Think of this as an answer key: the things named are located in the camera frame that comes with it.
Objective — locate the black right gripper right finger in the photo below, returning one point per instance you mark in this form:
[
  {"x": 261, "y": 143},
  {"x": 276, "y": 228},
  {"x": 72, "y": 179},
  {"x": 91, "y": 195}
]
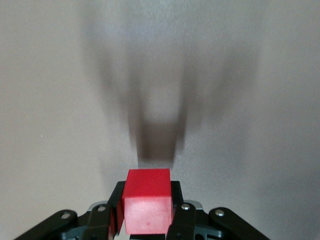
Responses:
[{"x": 190, "y": 222}]

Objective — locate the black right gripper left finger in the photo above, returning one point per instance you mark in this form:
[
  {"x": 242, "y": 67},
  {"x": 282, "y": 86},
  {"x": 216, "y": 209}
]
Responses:
[{"x": 95, "y": 225}]

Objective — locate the red cube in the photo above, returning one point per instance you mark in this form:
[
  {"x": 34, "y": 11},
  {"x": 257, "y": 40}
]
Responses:
[{"x": 147, "y": 182}]

